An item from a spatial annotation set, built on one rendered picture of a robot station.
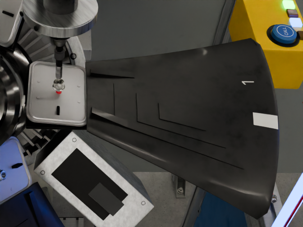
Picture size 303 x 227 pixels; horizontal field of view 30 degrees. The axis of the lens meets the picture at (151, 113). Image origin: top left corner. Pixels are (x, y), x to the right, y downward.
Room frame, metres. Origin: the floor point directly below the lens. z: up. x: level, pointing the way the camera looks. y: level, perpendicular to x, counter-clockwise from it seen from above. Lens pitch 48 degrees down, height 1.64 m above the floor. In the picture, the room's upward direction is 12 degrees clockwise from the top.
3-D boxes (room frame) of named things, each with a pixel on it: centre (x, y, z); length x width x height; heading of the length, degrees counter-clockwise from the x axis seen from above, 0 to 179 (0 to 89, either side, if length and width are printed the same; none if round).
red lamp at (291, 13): (0.81, -0.20, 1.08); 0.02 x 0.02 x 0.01; 14
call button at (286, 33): (0.75, -0.18, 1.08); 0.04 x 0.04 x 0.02
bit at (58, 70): (0.42, 0.10, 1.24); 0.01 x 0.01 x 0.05
